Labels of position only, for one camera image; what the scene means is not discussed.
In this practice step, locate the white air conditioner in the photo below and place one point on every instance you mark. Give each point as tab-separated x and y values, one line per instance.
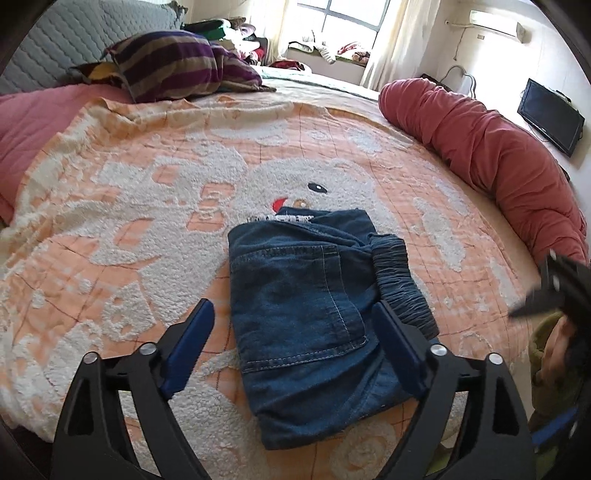
496	23

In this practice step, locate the pile of clothes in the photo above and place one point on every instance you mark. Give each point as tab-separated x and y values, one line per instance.
226	37

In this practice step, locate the white curtain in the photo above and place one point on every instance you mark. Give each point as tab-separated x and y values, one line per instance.
397	46

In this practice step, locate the person's green garment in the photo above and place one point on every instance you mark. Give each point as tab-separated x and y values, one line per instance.
554	392

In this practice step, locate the blue denim pants lace hem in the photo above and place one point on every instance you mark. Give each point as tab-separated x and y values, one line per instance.
300	300

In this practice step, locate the person's right hand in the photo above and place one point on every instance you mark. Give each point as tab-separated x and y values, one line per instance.
558	344

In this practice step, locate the grey quilted headboard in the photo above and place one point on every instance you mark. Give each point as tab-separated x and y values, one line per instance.
69	41

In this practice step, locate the window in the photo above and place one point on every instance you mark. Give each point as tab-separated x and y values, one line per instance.
351	18

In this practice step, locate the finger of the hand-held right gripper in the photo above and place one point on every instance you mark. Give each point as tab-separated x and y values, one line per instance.
535	304

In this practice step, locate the grey-green bed sheet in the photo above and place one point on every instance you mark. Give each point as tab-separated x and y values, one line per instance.
318	81

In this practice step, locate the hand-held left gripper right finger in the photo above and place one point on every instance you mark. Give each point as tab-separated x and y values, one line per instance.
397	346

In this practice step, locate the clothes on window seat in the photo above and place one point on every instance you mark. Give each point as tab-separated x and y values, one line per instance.
328	50

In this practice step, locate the black flat screen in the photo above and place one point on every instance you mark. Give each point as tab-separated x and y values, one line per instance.
549	115

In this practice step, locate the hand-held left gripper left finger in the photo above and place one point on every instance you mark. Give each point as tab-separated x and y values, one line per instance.
189	346

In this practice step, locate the orange printed blanket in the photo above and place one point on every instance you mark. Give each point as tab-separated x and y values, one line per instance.
138	207

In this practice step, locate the pink pillow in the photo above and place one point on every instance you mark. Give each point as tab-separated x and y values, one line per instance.
27	124

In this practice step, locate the purple striped pillow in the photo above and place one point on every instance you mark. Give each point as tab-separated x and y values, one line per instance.
175	64

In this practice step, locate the red rolled duvet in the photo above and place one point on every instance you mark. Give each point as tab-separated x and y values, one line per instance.
485	147

